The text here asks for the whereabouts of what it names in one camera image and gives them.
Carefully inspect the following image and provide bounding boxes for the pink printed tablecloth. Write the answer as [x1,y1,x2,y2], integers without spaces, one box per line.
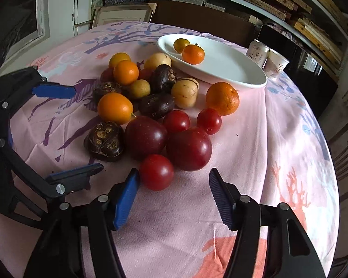
[11,23,339,277]

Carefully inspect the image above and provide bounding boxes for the dark purple oblong fruit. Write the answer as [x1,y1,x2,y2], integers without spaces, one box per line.
[149,64,177,94]

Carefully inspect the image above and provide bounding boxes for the small yellow-green fruit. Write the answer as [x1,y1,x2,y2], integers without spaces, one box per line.
[173,38,190,54]

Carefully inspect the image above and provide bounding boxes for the brown water chestnut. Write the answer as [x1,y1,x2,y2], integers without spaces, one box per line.
[92,82,121,104]
[84,121,126,162]

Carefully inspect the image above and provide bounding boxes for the large orange with stem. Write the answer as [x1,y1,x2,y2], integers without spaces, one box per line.
[182,44,205,65]

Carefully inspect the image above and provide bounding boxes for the smooth orange kumquat large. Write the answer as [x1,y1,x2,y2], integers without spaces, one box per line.
[97,92,135,125]

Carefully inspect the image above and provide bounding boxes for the tan longan fruit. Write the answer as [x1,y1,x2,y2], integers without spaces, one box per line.
[128,79,151,100]

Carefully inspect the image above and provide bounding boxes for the round orange near plate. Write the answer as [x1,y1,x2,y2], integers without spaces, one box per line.
[206,82,240,116]

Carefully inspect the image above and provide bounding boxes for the smooth orange fruit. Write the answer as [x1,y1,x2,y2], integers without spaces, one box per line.
[113,60,140,86]

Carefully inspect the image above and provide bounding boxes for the dark wooden chair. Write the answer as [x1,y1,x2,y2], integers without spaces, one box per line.
[327,119,348,203]

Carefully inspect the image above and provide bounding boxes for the red cherry tomato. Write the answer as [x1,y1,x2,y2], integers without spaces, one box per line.
[197,108,222,135]
[163,110,191,134]
[100,68,114,83]
[139,154,174,191]

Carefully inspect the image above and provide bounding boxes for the black glossy chair back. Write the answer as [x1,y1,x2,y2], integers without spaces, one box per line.
[258,25,338,118]

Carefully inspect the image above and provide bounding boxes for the brown water chestnut left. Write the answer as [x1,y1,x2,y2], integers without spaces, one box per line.
[92,82,121,104]

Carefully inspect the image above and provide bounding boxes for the large dark red plum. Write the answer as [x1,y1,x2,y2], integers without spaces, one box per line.
[166,127,212,171]

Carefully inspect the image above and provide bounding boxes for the red cherry tomato front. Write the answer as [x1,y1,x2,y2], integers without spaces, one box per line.
[139,154,174,191]

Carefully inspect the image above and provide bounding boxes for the yellow orange small fruit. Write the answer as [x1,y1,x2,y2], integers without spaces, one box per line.
[108,52,131,69]

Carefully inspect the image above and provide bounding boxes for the brown water chestnut front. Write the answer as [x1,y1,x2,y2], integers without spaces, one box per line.
[84,121,126,162]

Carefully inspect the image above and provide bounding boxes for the yellow striped melon fruit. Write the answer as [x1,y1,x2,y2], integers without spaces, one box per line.
[171,78,199,109]

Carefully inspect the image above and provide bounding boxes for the white round plate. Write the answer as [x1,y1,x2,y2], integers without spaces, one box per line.
[156,34,267,90]

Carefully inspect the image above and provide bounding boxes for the pink drink can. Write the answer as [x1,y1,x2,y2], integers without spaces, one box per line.
[245,40,270,68]

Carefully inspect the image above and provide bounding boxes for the white metal shelf rack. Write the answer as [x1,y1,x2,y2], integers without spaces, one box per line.
[227,0,348,73]

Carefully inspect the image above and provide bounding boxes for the white paper cup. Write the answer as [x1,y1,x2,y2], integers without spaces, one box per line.
[263,49,289,79]

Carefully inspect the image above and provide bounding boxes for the dark round passion fruit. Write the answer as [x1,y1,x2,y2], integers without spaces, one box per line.
[138,94,175,120]

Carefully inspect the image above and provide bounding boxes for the brown wooden board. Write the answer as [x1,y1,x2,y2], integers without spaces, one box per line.
[151,0,257,47]

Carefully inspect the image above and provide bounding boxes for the red cherry tomato hidden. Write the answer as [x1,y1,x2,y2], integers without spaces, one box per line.
[138,68,153,82]

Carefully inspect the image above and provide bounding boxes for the red cherry tomato left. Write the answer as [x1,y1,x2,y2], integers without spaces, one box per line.
[100,68,114,83]

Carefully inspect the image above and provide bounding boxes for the framed picture leaning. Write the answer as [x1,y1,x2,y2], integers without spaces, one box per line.
[92,3,157,28]

